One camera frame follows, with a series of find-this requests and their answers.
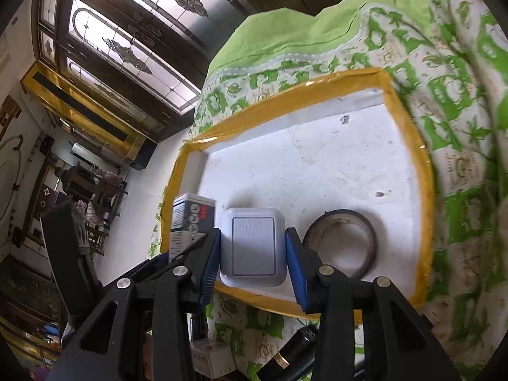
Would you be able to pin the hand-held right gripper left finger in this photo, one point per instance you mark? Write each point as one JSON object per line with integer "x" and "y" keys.
{"x": 210, "y": 264}

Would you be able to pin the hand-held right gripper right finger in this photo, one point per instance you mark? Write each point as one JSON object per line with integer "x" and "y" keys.
{"x": 297, "y": 270}

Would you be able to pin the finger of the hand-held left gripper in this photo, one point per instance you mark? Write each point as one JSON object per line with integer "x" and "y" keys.
{"x": 153, "y": 261}

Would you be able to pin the white wall switch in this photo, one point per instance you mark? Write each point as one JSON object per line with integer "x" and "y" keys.
{"x": 253, "y": 246}

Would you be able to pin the white foam tray yellow taped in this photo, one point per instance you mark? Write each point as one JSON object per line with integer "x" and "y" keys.
{"x": 317, "y": 158}

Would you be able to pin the small box with red label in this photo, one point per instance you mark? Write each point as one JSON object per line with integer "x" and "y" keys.
{"x": 190, "y": 222}

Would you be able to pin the black tape roll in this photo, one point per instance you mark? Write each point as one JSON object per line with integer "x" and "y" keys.
{"x": 367, "y": 254}

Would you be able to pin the black marker with gold band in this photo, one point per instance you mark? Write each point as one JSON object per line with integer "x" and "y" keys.
{"x": 293, "y": 353}

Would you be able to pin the grey white cardboard box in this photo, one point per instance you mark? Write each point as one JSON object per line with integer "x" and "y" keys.
{"x": 212, "y": 359}

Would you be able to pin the white air conditioner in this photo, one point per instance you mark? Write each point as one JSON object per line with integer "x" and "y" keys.
{"x": 91, "y": 153}

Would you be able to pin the black speaker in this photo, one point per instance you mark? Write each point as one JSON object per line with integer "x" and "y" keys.
{"x": 142, "y": 154}

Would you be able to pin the gold framed cabinet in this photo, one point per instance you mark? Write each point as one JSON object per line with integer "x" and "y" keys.
{"x": 79, "y": 107}

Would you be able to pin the stained glass wooden door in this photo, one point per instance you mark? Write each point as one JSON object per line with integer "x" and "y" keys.
{"x": 119, "y": 39}

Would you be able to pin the green printed blanket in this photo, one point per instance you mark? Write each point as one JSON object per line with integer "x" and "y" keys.
{"x": 456, "y": 107}

